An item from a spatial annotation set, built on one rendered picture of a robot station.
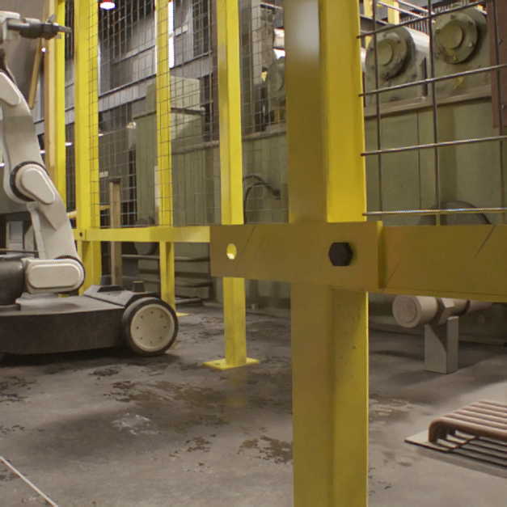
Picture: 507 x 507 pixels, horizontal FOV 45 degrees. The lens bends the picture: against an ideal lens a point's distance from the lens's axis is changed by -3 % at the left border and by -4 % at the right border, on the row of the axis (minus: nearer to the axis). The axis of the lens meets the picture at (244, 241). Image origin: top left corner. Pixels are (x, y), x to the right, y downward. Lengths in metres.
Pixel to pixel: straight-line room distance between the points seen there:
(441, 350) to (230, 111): 0.95
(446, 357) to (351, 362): 1.36
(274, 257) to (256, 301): 2.72
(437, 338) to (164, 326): 0.91
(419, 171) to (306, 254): 2.05
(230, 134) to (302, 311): 1.47
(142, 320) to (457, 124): 1.35
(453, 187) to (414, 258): 2.02
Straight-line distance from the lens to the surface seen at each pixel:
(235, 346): 2.00
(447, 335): 1.88
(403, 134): 2.63
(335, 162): 0.53
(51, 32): 3.00
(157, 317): 2.20
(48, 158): 5.05
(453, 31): 2.58
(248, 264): 0.58
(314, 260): 0.52
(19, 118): 2.28
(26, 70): 5.58
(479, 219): 2.38
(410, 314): 1.77
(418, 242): 0.46
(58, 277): 2.26
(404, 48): 2.73
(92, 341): 2.18
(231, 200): 1.96
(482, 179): 2.42
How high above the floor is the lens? 0.44
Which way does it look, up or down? 2 degrees down
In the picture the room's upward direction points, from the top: 1 degrees counter-clockwise
